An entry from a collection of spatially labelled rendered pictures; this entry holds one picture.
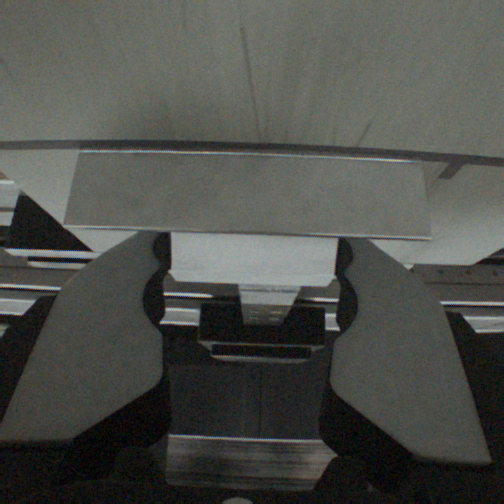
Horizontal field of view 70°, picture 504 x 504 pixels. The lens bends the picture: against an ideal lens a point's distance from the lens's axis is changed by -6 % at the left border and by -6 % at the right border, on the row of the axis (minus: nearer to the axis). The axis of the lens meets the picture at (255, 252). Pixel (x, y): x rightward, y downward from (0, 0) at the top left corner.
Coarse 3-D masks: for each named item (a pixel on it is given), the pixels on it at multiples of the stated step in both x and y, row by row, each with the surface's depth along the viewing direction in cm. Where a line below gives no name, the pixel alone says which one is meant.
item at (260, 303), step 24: (240, 288) 21; (264, 288) 21; (288, 288) 21; (216, 312) 36; (240, 312) 36; (264, 312) 29; (288, 312) 36; (312, 312) 36; (216, 336) 35; (240, 336) 35; (264, 336) 35; (288, 336) 35; (312, 336) 35; (240, 360) 41; (264, 360) 39; (288, 360) 37
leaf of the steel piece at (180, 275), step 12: (180, 276) 20; (192, 276) 20; (204, 276) 20; (216, 276) 20; (228, 276) 20; (240, 276) 20; (252, 276) 20; (264, 276) 20; (276, 276) 20; (288, 276) 20; (300, 276) 20; (312, 276) 19; (324, 276) 19
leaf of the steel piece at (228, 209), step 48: (96, 192) 9; (144, 192) 9; (192, 192) 9; (240, 192) 9; (288, 192) 9; (336, 192) 9; (384, 192) 9; (192, 240) 15; (240, 240) 15; (288, 240) 15; (336, 240) 14
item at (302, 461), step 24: (168, 456) 16; (192, 456) 16; (216, 456) 16; (240, 456) 16; (264, 456) 16; (288, 456) 16; (312, 456) 16; (168, 480) 16; (192, 480) 16; (216, 480) 16; (240, 480) 16; (264, 480) 16; (288, 480) 16; (312, 480) 16
